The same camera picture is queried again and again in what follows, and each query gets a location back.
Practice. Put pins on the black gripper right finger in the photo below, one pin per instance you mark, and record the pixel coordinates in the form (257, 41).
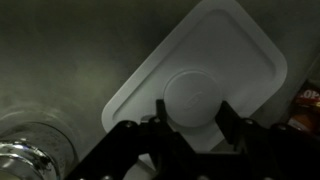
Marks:
(270, 150)

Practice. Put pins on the white square container lid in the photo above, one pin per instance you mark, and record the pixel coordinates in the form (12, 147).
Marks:
(213, 60)

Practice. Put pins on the silver candle tin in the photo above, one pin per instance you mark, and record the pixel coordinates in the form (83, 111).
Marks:
(30, 150)

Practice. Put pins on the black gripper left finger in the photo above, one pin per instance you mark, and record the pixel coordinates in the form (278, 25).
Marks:
(140, 150)

